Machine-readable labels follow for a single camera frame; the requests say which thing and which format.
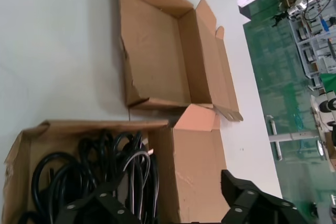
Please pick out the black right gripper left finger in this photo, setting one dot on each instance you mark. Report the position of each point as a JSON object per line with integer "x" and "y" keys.
{"x": 102, "y": 208}

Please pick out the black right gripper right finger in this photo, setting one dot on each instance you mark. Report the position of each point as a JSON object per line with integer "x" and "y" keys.
{"x": 252, "y": 205}

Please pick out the empty brown cardboard box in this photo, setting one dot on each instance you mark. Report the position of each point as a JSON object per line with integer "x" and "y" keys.
{"x": 157, "y": 58}

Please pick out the white legged table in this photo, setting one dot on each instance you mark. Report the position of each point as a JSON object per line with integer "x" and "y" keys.
{"x": 288, "y": 137}

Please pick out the round white floor base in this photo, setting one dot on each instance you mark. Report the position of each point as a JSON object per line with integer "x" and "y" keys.
{"x": 320, "y": 148}

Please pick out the white black robot shell part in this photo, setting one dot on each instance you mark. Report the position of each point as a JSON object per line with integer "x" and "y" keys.
{"x": 324, "y": 106}

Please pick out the green table cloth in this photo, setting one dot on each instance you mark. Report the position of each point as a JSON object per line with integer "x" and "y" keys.
{"x": 329, "y": 82}

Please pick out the grey metal shelving rack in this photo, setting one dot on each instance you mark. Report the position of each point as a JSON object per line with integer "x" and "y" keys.
{"x": 309, "y": 51}

